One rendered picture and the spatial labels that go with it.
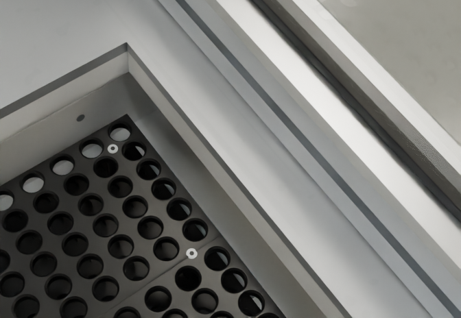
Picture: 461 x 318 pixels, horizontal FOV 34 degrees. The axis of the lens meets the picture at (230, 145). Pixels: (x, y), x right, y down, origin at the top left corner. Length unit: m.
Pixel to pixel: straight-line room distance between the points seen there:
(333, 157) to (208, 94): 0.08
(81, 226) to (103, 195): 0.02
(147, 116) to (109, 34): 0.11
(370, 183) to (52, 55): 0.17
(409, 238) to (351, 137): 0.05
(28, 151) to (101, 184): 0.06
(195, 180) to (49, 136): 0.09
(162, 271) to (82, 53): 0.12
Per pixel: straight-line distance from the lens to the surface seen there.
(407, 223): 0.31
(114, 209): 0.40
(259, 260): 0.45
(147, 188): 0.40
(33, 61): 0.39
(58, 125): 0.44
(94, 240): 0.39
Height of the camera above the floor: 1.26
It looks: 61 degrees down
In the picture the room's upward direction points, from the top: 8 degrees clockwise
